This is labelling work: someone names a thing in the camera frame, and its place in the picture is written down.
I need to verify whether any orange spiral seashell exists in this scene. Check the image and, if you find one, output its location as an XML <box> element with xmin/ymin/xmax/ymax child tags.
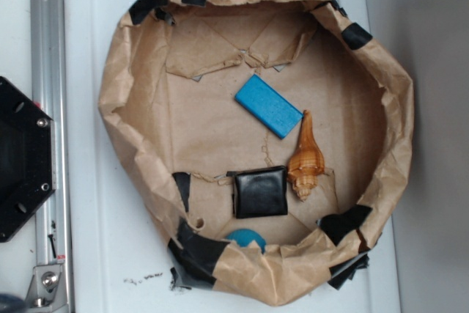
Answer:
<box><xmin>287</xmin><ymin>110</ymin><xmax>325</xmax><ymax>202</ymax></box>

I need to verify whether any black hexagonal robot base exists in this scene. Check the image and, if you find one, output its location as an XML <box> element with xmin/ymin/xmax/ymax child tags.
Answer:
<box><xmin>1</xmin><ymin>77</ymin><xmax>55</xmax><ymax>243</ymax></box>

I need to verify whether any metal corner bracket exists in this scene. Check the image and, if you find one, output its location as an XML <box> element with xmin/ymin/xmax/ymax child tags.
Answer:
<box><xmin>25</xmin><ymin>264</ymin><xmax>68</xmax><ymax>312</ymax></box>

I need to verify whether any brown paper bag bin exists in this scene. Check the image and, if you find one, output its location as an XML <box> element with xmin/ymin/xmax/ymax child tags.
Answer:
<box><xmin>98</xmin><ymin>0</ymin><xmax>414</xmax><ymax>306</ymax></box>

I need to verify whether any aluminium extrusion rail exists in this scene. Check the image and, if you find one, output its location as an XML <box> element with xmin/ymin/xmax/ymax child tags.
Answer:
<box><xmin>31</xmin><ymin>0</ymin><xmax>75</xmax><ymax>312</ymax></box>

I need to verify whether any blue rectangular block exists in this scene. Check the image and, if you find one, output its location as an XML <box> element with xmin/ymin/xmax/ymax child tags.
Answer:
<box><xmin>234</xmin><ymin>75</ymin><xmax>303</xmax><ymax>139</ymax></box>

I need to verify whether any black square pouch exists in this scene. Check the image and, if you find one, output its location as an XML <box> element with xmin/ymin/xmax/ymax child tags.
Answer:
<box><xmin>232</xmin><ymin>166</ymin><xmax>288</xmax><ymax>218</ymax></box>

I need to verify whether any blue ball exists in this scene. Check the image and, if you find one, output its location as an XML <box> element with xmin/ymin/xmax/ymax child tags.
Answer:
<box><xmin>225</xmin><ymin>229</ymin><xmax>267</xmax><ymax>253</ymax></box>

